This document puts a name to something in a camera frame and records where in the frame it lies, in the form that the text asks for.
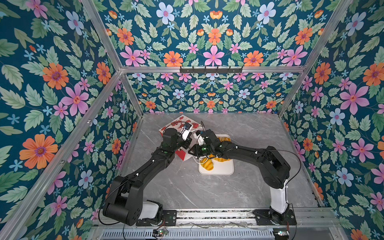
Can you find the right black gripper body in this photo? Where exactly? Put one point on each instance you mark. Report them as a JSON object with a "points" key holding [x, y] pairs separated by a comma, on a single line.
{"points": [[203, 150]]}

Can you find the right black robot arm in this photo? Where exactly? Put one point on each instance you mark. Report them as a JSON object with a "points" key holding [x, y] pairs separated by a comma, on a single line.
{"points": [[274, 169]]}

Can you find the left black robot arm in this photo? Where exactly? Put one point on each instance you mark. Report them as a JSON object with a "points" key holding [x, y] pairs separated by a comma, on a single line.
{"points": [[125, 203]]}

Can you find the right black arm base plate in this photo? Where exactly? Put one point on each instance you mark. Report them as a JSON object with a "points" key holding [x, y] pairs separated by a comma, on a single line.
{"points": [[266, 217]]}

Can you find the red white paper bag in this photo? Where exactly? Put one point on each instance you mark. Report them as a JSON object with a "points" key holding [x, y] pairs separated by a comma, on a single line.
{"points": [[182, 124]]}

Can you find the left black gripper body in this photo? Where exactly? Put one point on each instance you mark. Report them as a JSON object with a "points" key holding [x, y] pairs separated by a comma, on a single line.
{"points": [[184, 143]]}

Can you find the white perforated cable duct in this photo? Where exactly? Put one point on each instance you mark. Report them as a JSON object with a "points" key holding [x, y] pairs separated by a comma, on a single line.
{"points": [[187, 234]]}

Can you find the yellow fake bread loaf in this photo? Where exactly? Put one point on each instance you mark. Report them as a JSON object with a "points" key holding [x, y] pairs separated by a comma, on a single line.
{"points": [[224, 139]]}

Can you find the aluminium front mounting rail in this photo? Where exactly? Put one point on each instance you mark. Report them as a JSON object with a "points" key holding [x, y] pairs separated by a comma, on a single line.
{"points": [[244, 218]]}

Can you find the black wall hook rail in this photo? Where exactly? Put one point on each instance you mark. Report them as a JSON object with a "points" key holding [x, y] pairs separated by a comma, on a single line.
{"points": [[208, 70]]}

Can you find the white rectangular tray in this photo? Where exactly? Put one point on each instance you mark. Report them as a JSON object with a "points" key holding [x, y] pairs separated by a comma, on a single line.
{"points": [[225, 168]]}

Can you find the orange fake bread roll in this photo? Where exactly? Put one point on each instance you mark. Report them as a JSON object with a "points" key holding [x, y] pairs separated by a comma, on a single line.
{"points": [[220, 160]]}

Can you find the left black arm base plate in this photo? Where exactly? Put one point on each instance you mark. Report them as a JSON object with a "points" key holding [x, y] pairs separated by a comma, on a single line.
{"points": [[168, 217]]}

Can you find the round striped fake bun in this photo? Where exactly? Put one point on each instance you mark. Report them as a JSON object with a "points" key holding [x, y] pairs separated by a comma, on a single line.
{"points": [[207, 165]]}

